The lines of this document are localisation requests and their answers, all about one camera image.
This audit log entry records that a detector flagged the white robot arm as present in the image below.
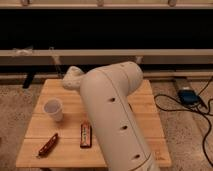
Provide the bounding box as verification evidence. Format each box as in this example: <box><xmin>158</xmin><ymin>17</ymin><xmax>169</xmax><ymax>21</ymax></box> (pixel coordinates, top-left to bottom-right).
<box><xmin>62</xmin><ymin>61</ymin><xmax>160</xmax><ymax>171</ymax></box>

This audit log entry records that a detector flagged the chocolate bar wrapper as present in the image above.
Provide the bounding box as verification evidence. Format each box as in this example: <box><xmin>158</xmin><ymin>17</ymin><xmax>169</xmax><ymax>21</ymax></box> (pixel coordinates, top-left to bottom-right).
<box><xmin>80</xmin><ymin>122</ymin><xmax>92</xmax><ymax>148</ymax></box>

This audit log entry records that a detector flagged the translucent plastic cup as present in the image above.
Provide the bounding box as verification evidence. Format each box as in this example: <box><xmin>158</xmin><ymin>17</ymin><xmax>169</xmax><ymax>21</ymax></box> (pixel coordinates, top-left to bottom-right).
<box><xmin>43</xmin><ymin>98</ymin><xmax>63</xmax><ymax>122</ymax></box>

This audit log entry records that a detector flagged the wooden table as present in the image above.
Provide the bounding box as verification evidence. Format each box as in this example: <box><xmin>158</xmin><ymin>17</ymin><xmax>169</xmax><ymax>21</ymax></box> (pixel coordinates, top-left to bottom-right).
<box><xmin>16</xmin><ymin>79</ymin><xmax>172</xmax><ymax>168</ymax></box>

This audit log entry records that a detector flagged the blue power adapter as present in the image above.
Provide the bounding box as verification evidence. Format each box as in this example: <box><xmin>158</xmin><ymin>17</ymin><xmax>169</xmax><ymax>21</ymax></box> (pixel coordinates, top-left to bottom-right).
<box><xmin>178</xmin><ymin>89</ymin><xmax>199</xmax><ymax>105</ymax></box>

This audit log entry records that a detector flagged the black cable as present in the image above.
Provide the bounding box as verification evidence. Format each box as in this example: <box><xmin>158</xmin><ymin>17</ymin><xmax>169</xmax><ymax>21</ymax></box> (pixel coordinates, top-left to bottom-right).
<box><xmin>153</xmin><ymin>76</ymin><xmax>213</xmax><ymax>168</ymax></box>

